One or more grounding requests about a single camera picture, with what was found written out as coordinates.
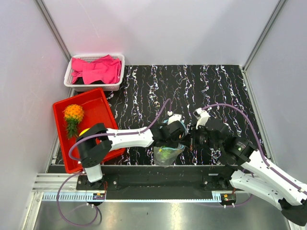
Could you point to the orange fake carrot piece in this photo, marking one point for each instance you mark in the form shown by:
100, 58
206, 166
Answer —
73, 116

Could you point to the yellow fake banana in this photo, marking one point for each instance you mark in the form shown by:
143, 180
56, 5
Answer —
85, 130

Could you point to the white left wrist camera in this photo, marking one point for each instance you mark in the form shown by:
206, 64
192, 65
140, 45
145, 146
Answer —
173, 117

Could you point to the red plastic bin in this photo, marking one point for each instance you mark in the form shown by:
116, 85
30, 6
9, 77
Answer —
96, 110

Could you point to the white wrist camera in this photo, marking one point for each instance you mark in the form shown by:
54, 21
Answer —
202, 117
173, 117

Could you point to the aluminium frame post right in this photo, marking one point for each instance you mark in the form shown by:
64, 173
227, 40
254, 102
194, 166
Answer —
267, 28

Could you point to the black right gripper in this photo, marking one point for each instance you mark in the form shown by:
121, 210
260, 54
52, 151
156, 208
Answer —
193, 134

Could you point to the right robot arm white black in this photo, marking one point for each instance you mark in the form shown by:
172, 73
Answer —
246, 169

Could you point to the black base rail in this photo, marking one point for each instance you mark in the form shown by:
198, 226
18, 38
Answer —
119, 177

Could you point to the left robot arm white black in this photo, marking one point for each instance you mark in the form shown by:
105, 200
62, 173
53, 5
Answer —
98, 141

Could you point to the aluminium frame post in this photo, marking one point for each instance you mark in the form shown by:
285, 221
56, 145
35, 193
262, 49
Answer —
267, 28
53, 28

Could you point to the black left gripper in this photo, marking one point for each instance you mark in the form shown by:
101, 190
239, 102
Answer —
175, 143

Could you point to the pink cloth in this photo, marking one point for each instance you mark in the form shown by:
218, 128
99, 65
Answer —
105, 69

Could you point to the aluminium frame post left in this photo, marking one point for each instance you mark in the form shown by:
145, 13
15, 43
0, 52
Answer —
53, 28

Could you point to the white plastic basket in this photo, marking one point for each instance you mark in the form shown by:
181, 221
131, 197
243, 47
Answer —
80, 87

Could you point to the clear zip top bag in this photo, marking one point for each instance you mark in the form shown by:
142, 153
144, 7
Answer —
176, 150

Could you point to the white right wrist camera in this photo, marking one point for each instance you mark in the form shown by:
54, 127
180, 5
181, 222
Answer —
202, 117

